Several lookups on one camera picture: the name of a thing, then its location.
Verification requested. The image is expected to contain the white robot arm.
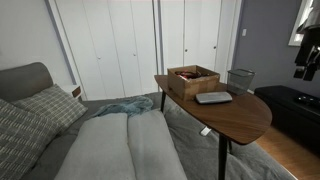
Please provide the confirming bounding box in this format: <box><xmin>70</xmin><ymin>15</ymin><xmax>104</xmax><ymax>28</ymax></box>
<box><xmin>294</xmin><ymin>0</ymin><xmax>320</xmax><ymax>81</ymax></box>

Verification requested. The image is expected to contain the brown cardboard box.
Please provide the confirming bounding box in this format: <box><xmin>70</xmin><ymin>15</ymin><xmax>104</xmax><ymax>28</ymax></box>
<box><xmin>167</xmin><ymin>65</ymin><xmax>220</xmax><ymax>101</ymax></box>

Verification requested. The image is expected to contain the blue crumpled cloth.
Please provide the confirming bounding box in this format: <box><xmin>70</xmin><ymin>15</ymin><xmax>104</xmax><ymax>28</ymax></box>
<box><xmin>93</xmin><ymin>96</ymin><xmax>153</xmax><ymax>117</ymax></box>

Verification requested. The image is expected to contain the gray flat case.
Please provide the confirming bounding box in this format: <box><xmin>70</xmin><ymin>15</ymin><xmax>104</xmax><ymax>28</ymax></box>
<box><xmin>196</xmin><ymin>92</ymin><xmax>232</xmax><ymax>104</ymax></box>

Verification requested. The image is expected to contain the white remote control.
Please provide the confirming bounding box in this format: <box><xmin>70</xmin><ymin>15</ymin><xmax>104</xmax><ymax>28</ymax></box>
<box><xmin>200</xmin><ymin>127</ymin><xmax>211</xmax><ymax>136</ymax></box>

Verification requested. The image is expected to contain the light gray long pillow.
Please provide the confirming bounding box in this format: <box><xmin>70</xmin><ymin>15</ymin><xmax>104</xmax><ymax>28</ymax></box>
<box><xmin>54</xmin><ymin>113</ymin><xmax>136</xmax><ymax>180</ymax></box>

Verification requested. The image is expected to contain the white wooden nightstand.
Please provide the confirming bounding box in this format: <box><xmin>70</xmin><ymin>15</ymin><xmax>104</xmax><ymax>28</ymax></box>
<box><xmin>61</xmin><ymin>85</ymin><xmax>82</xmax><ymax>99</ymax></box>

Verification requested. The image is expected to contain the brown wooden side table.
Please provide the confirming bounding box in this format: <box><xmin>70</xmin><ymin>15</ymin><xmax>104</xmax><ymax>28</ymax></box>
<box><xmin>154</xmin><ymin>75</ymin><xmax>272</xmax><ymax>180</ymax></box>

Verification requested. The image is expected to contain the plaid gray cushion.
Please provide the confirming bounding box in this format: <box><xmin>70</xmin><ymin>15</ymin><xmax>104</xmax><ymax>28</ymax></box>
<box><xmin>13</xmin><ymin>84</ymin><xmax>88</xmax><ymax>133</ymax></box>

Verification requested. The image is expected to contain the black bench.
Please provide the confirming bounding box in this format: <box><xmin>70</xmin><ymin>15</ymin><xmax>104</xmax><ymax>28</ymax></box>
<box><xmin>254</xmin><ymin>85</ymin><xmax>320</xmax><ymax>155</ymax></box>

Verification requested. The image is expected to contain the gray bed headboard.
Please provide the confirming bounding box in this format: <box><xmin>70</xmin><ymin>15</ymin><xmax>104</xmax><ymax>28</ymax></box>
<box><xmin>0</xmin><ymin>62</ymin><xmax>53</xmax><ymax>102</ymax></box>

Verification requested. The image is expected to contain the patterned dark gray cushion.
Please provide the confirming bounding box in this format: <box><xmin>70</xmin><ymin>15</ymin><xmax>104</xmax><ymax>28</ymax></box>
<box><xmin>0</xmin><ymin>100</ymin><xmax>59</xmax><ymax>180</ymax></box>

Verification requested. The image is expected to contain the white light switch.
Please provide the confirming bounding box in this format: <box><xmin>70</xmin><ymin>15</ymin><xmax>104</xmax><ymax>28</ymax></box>
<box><xmin>242</xmin><ymin>29</ymin><xmax>247</xmax><ymax>36</ymax></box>

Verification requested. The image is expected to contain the white window frame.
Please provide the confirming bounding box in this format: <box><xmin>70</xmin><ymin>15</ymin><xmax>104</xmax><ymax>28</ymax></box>
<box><xmin>288</xmin><ymin>0</ymin><xmax>314</xmax><ymax>46</ymax></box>

